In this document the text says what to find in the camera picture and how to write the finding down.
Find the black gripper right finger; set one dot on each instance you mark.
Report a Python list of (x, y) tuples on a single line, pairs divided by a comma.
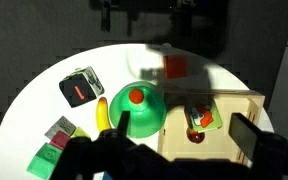
[(245, 136)]

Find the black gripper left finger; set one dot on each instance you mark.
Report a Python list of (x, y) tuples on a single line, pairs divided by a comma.
[(124, 123)]

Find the black soft cube checkered sides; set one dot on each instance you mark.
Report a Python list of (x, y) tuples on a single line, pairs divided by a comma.
[(79, 91)]

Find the yellow-green block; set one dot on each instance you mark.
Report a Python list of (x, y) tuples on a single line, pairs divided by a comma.
[(80, 133)]

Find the colourful picture soft cube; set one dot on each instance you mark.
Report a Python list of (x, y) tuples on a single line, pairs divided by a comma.
[(204, 116)]

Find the blue block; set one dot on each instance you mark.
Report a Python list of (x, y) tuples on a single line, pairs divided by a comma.
[(106, 176)]

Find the grey block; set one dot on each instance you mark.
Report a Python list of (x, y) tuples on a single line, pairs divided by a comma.
[(60, 126)]

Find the magenta block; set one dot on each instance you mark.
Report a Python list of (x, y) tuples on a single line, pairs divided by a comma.
[(60, 140)]

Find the orange block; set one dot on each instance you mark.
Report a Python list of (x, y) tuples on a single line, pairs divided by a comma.
[(175, 66)]

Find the green block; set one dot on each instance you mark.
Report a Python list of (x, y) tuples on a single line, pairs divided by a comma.
[(44, 161)]

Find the yellow toy banana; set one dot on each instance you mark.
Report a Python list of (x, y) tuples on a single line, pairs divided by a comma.
[(102, 115)]

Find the green plastic bowl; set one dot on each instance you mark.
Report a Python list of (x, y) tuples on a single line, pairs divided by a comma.
[(147, 116)]

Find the small red-orange ball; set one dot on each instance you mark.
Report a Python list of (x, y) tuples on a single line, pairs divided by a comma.
[(136, 96)]

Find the dark red ball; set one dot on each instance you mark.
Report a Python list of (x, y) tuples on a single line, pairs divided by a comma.
[(195, 136)]

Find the wooden tray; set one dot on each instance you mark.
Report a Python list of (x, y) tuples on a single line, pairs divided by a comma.
[(177, 140)]

